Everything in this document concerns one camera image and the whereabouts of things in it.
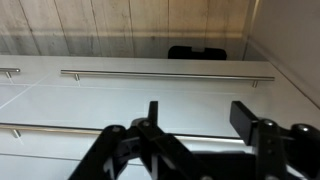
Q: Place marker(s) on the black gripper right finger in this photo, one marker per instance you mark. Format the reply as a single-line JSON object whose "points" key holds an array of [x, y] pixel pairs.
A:
{"points": [[266, 146]]}

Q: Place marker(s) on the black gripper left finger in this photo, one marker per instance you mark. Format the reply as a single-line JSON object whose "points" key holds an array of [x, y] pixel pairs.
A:
{"points": [[156, 140]]}

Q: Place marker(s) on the white closed vanity drawer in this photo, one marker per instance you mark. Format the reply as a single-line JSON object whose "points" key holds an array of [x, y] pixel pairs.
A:
{"points": [[133, 63], [5, 95], [20, 61]]}

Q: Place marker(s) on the black object on counter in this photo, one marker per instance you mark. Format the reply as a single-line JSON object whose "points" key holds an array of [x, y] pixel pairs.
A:
{"points": [[196, 54]]}

